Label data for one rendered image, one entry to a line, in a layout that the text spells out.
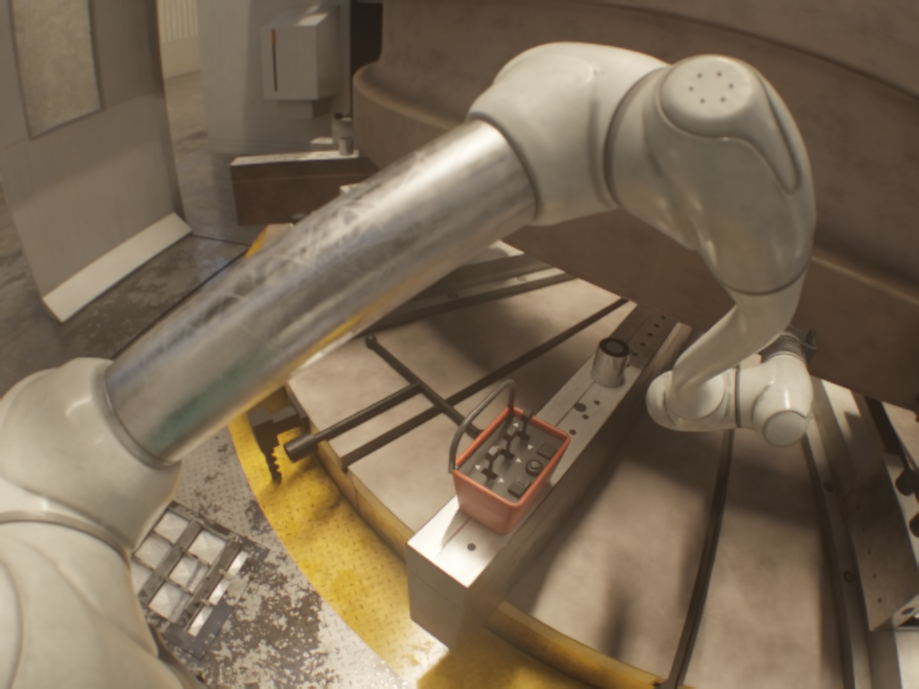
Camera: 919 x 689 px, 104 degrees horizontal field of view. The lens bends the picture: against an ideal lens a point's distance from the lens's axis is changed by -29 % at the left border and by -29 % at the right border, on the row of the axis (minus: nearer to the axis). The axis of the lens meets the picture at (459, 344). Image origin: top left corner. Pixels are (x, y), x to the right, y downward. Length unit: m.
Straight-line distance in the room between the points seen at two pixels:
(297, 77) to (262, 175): 1.93
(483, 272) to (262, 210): 1.39
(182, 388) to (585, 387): 0.99
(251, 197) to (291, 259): 2.59
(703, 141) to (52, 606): 0.46
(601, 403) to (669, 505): 0.49
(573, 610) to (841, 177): 1.18
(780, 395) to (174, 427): 0.77
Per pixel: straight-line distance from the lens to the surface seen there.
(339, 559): 1.68
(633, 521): 1.47
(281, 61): 4.76
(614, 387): 1.25
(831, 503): 1.81
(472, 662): 1.53
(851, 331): 1.21
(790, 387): 0.83
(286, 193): 2.89
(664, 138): 0.33
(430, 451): 1.52
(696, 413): 0.83
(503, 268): 2.21
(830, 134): 1.21
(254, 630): 1.63
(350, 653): 1.55
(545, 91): 0.41
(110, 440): 0.41
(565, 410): 1.15
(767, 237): 0.36
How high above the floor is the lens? 1.47
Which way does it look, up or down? 38 degrees down
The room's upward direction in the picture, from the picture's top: 4 degrees clockwise
